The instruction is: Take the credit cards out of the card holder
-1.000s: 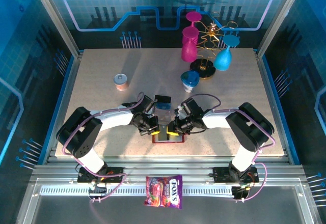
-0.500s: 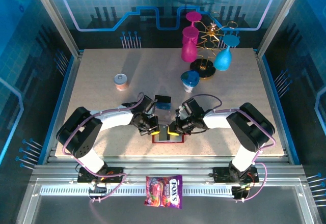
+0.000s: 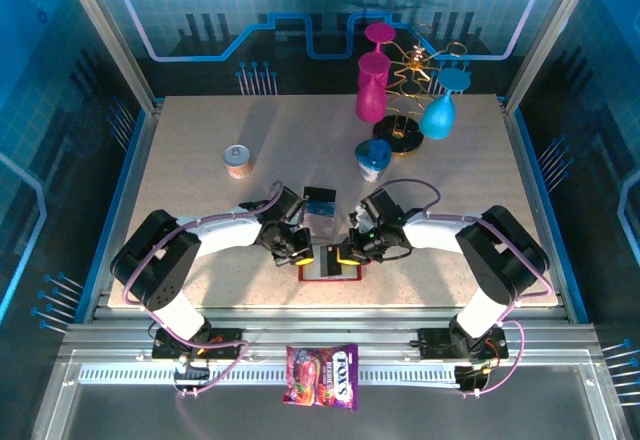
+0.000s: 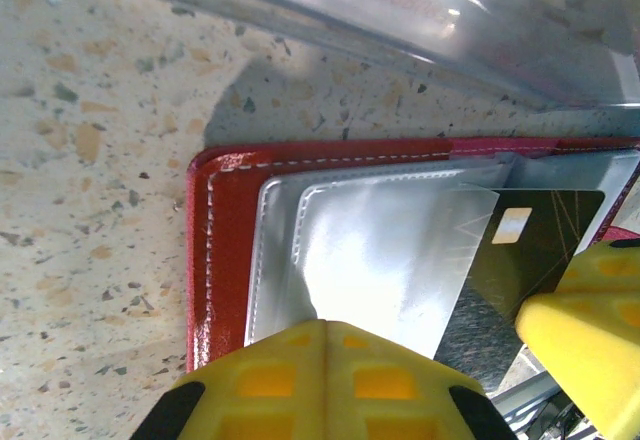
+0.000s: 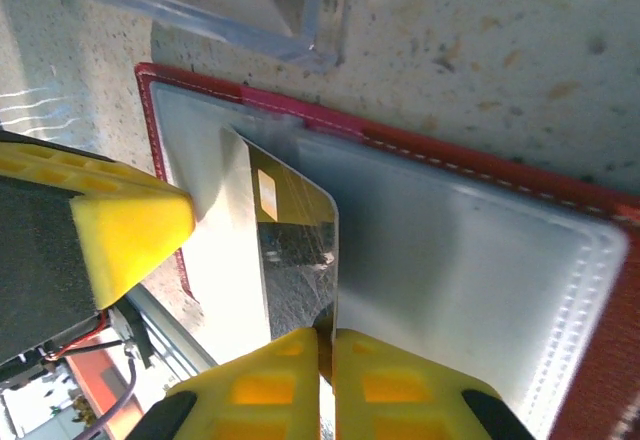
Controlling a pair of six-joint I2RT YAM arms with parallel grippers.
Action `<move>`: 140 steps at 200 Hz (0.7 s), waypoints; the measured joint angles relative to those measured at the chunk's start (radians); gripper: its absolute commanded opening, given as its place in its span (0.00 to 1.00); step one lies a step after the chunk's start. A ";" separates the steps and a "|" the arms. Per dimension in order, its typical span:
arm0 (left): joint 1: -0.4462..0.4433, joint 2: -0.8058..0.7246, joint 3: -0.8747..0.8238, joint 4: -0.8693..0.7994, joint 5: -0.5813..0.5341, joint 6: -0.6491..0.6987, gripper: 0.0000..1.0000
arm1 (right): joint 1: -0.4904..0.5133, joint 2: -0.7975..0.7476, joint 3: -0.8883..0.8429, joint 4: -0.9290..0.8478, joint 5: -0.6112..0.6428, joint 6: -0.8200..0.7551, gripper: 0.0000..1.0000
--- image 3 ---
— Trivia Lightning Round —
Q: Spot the red leather card holder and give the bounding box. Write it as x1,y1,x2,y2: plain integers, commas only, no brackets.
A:
297,253,363,284

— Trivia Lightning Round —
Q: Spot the pink-fronted black-backed card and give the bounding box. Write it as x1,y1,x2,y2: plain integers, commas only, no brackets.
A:
319,244,345,278

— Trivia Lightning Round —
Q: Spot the pink patterned card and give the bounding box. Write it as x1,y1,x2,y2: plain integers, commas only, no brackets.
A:
305,213,335,239

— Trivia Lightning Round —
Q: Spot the small pink tin can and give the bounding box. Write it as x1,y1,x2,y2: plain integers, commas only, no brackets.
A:
222,144,253,181

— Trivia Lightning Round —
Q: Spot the purple Fox's candy bag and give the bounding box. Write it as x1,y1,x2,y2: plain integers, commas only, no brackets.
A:
281,343,360,413

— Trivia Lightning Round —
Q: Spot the blue wine glass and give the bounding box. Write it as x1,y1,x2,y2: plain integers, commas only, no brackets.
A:
418,67,473,141

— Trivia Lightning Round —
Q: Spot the magenta wine glass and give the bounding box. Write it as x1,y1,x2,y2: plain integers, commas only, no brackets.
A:
355,53,393,123

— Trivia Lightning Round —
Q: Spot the small circuit board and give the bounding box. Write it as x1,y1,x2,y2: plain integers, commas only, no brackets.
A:
455,359,496,392
172,358,211,385

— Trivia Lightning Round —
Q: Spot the wide aluminium base rail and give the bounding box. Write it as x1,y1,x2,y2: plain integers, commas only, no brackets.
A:
62,306,601,356

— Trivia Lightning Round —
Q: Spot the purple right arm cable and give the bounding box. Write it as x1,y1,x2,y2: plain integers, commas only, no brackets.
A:
382,178,555,399

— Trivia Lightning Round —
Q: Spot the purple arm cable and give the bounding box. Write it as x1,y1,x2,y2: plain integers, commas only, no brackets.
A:
121,180,286,400
382,178,555,399

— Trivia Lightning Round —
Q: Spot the gold wire glass rack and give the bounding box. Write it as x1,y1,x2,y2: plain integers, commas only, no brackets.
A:
372,22,470,155

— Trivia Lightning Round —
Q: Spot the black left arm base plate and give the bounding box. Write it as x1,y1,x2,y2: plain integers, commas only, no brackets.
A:
151,326,245,361

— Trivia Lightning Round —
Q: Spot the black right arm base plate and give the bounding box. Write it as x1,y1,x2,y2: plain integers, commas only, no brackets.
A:
417,326,510,361

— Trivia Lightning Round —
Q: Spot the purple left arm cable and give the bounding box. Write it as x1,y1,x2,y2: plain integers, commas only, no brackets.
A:
121,180,286,400

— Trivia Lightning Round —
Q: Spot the white slotted cable duct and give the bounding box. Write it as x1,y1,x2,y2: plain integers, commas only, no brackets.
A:
77,362,461,387

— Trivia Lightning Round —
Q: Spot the aluminium table edge rail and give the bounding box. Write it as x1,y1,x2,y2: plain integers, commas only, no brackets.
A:
82,99,166,324
499,97,574,324

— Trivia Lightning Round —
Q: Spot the aluminium frame post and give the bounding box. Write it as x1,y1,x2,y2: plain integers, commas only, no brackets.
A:
54,0,164,114
504,0,601,109

